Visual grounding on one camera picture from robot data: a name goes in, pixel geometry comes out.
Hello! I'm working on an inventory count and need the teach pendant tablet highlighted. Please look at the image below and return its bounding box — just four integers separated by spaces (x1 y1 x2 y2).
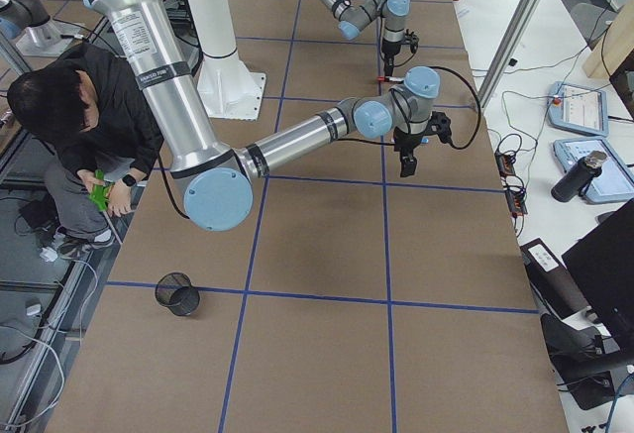
548 81 609 137
551 137 633 204

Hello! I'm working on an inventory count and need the black monitor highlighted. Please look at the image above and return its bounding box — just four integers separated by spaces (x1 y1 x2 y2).
563 201 633 348

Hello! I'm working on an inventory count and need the aluminium frame post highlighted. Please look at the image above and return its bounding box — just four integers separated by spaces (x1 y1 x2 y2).
478 0 540 110

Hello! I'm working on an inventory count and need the black water bottle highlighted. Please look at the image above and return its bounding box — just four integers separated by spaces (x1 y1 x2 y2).
551 151 607 202

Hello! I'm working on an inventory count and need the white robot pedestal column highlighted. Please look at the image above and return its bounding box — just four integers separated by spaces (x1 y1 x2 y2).
187 0 266 121

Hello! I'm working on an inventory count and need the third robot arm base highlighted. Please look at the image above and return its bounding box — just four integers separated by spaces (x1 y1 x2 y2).
1 0 67 57

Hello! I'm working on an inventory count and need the person in black jacket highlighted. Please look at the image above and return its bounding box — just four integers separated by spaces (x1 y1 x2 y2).
7 43 163 260

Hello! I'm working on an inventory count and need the upper teach pendant tablet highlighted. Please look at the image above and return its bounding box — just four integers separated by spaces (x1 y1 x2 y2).
548 81 609 137

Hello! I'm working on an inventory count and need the near black mesh pen cup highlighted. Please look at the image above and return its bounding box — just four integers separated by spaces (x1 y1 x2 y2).
155 271 200 316

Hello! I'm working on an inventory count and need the green plastic tool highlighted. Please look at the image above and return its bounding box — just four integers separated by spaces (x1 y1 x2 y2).
89 169 113 212

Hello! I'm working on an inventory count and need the black orange usb hub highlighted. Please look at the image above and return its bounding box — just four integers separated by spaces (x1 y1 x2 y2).
494 151 527 218

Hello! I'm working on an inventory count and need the white marker red cap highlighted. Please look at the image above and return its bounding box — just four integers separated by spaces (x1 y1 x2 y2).
377 76 403 83

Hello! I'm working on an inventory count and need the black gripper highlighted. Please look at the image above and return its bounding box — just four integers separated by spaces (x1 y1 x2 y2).
393 111 452 177
380 29 419 77

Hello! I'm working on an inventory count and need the lower teach pendant tablet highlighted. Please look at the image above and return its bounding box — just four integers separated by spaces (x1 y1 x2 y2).
551 137 633 204

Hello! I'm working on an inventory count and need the black box white label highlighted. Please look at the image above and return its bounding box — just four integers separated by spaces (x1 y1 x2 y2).
520 238 590 318

